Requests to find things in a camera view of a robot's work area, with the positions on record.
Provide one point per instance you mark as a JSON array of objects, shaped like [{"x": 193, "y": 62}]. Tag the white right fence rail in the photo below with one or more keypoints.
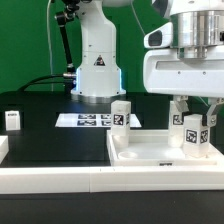
[{"x": 215, "y": 155}]

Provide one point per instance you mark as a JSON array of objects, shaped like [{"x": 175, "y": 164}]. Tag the white front fence rail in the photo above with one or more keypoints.
[{"x": 109, "y": 179}]

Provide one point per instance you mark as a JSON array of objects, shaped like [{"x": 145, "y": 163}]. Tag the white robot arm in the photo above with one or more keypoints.
[{"x": 185, "y": 56}]

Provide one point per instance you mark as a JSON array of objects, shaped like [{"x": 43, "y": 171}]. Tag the white fiducial marker base sheet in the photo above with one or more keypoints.
[{"x": 90, "y": 120}]

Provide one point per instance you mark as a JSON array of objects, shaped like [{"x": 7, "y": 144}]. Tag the white fence rail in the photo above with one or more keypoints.
[
  {"x": 215, "y": 155},
  {"x": 109, "y": 179},
  {"x": 4, "y": 147}
]

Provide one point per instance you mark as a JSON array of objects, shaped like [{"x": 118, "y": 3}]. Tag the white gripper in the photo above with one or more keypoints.
[{"x": 164, "y": 73}]

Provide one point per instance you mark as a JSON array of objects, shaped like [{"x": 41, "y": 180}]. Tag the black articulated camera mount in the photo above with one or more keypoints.
[{"x": 62, "y": 18}]

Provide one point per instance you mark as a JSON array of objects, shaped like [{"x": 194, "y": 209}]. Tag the white left fence rail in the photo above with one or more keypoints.
[{"x": 4, "y": 147}]

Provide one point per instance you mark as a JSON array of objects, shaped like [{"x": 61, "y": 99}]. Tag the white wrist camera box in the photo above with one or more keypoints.
[{"x": 162, "y": 37}]

